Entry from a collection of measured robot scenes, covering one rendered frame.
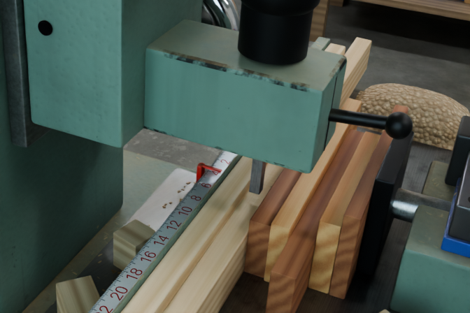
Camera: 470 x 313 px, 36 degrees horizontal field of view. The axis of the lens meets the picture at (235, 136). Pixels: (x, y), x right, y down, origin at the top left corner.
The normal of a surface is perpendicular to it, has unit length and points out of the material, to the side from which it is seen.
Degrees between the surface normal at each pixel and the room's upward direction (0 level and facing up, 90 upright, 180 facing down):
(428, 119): 41
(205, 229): 0
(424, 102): 21
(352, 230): 90
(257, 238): 90
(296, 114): 90
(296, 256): 0
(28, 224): 90
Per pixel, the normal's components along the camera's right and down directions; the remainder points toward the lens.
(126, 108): 0.93, 0.25
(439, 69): 0.08, -0.86
